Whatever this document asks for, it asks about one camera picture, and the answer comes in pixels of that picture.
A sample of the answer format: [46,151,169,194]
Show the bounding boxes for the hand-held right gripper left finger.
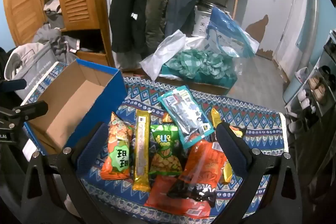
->
[20,121,111,224]

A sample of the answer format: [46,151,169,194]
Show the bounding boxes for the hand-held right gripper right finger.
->
[215,122,310,224]

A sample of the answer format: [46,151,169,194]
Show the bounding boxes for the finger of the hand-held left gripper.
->
[0,79,28,91]
[0,101,49,121]

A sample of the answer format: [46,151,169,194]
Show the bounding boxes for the orange green snack packet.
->
[100,112,134,180]

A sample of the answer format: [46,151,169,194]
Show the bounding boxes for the orange black snack packet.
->
[167,140,227,207]

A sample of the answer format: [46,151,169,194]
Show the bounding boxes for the blue cardboard box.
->
[20,59,128,156]

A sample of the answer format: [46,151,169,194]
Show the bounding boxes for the gold snack bar packet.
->
[132,109,153,192]
[211,108,233,185]

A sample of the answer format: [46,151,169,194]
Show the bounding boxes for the teal snack packet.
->
[157,85,214,149]

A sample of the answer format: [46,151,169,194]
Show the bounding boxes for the green bean snack packet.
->
[148,124,183,177]

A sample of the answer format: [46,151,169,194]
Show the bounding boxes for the red snack packet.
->
[144,175,212,219]

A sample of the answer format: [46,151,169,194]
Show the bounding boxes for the white grey hoodie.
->
[5,43,33,80]

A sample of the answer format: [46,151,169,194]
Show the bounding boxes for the patterned blue tablecloth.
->
[21,61,289,224]

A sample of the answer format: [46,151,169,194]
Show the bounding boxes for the grey clothes pile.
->
[33,25,80,64]

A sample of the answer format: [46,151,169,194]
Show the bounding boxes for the folded grey clothes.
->
[43,0,65,28]

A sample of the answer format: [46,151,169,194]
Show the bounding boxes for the white shoes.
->
[298,90,315,109]

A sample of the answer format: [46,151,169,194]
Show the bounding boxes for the teal patterned cloth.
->
[161,49,238,85]

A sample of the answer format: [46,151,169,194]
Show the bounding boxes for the beige shoes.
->
[308,77,328,102]

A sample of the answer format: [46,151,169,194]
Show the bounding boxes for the white plastic bag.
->
[139,30,210,80]

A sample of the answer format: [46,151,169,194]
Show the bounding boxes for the blue plastic bag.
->
[206,6,260,58]

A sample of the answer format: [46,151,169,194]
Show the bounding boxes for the white laundry basket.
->
[193,5,213,37]

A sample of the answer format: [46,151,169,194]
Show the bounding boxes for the shoe rack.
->
[283,30,336,135]

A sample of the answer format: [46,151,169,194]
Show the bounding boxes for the black hanging coat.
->
[109,0,150,54]

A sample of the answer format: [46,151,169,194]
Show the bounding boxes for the white door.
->
[273,0,318,77]

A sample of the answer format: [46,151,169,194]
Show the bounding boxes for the olive hanging coat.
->
[146,0,174,56]

